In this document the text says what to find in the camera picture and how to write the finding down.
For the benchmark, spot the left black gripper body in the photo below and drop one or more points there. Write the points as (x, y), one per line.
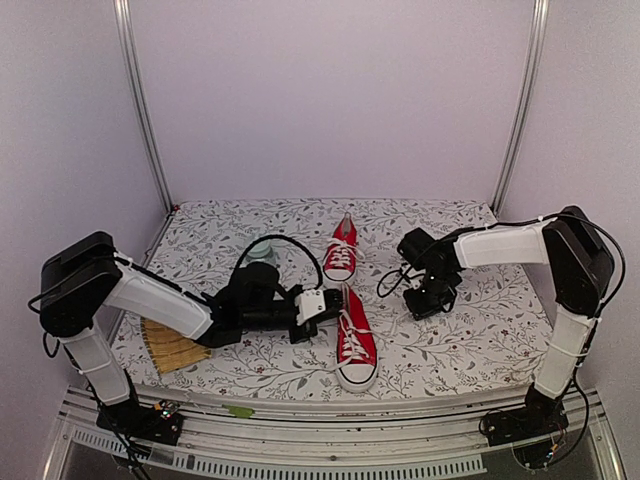
(311, 330)

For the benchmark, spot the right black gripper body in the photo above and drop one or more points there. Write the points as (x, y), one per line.
(435, 294)

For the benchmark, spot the red sneaker with laces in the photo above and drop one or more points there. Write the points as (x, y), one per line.
(342, 253)

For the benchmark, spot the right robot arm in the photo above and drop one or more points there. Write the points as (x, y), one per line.
(576, 267)

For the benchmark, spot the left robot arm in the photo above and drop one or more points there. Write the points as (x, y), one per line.
(92, 273)

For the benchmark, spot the floral patterned table mat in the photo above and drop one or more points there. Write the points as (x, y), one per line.
(494, 337)

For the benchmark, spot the green tape piece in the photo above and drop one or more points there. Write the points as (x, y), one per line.
(239, 411)

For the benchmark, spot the woven bamboo basket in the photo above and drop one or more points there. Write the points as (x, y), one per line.
(170, 351)

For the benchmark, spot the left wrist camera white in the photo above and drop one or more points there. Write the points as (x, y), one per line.
(331, 304)

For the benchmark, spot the front aluminium rail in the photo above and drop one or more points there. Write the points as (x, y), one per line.
(428, 438)

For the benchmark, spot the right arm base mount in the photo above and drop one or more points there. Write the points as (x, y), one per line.
(537, 417)

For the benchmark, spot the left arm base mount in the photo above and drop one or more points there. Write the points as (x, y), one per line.
(131, 419)

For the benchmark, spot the right aluminium frame post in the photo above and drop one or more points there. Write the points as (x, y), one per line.
(531, 67)

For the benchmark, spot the aluminium frame post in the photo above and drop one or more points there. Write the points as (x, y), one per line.
(531, 67)
(125, 31)

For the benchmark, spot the left aluminium frame post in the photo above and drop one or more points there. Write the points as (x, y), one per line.
(125, 31)

